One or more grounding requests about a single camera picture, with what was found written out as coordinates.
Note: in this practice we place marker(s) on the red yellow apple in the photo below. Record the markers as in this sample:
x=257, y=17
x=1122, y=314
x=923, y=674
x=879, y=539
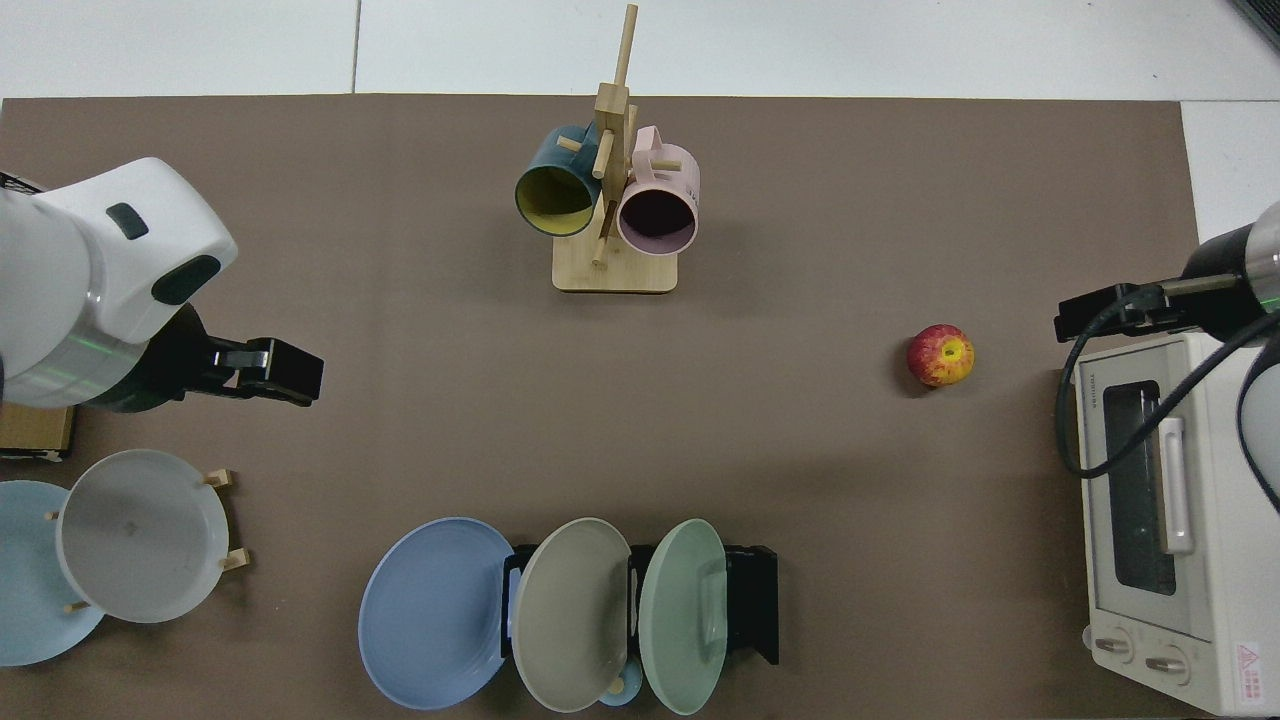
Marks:
x=940, y=356

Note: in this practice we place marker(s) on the wooden plate rack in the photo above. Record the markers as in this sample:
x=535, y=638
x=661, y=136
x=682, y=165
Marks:
x=235, y=559

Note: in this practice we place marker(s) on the light blue plate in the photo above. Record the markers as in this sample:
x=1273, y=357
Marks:
x=30, y=590

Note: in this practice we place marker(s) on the beige grey plate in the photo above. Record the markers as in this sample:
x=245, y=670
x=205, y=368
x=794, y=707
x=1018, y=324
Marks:
x=570, y=615

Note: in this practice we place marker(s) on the black dish rack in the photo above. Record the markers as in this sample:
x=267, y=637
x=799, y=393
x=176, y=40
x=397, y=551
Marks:
x=752, y=600

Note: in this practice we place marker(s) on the pale green plate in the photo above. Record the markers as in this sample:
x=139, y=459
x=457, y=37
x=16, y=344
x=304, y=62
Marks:
x=680, y=615

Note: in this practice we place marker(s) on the dark grey flat object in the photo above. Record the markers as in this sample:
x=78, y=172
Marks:
x=1262, y=18

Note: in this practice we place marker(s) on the pale toaster oven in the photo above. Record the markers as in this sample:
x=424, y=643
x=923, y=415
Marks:
x=1220, y=560

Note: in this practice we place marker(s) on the dark blue mug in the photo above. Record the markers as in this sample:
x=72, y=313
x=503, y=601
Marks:
x=555, y=195

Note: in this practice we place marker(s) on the brown table cloth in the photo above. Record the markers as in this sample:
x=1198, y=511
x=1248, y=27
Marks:
x=800, y=480

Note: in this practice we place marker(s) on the wooden cup stand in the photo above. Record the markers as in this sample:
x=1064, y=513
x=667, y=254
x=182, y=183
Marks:
x=615, y=272

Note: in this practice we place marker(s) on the pink mug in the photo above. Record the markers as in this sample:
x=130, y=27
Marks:
x=658, y=215

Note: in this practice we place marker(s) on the small blue round thing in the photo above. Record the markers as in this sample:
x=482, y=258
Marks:
x=625, y=692

